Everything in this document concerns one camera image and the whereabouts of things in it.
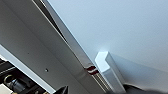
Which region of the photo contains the maroon garment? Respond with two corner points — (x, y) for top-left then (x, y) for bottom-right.
(86, 66), (100, 75)

